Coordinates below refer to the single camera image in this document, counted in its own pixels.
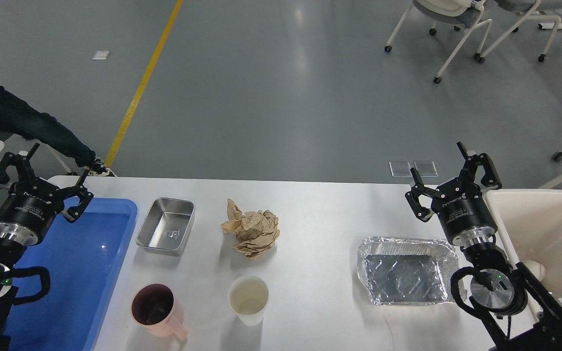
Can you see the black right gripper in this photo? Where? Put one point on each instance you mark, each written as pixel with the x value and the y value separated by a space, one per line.
pixel 466 214

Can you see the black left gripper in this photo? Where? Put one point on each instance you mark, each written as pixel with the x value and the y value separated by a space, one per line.
pixel 30 208

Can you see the aluminium foil tray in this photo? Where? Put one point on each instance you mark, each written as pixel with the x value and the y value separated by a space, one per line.
pixel 407 271

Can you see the stainless steel rectangular tin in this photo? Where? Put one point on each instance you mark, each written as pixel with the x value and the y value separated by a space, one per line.
pixel 167 226

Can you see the pink plastic mug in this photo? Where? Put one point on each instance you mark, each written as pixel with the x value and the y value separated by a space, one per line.
pixel 156 308

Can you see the white paper cup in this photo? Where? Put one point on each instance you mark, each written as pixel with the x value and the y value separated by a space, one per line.
pixel 248 298

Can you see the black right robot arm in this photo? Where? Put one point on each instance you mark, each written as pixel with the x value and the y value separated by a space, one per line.
pixel 490 287

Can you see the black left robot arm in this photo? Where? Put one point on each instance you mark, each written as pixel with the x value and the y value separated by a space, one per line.
pixel 20 286

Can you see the blue plastic tray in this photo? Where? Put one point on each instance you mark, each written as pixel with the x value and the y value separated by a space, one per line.
pixel 84 259

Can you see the white plastic bin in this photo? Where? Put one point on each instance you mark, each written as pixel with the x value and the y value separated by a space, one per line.
pixel 530 227

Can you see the person in dark jeans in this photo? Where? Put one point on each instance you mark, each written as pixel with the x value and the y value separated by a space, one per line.
pixel 17 117

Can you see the white chair left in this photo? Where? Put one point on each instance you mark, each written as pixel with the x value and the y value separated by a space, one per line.
pixel 466 15

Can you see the white chair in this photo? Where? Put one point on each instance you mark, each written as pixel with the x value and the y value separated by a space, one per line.
pixel 466 15
pixel 526 10

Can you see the crumpled brown paper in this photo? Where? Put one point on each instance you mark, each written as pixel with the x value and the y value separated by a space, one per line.
pixel 255 232

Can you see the white chair right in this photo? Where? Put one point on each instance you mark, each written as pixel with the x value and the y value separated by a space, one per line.
pixel 526 10

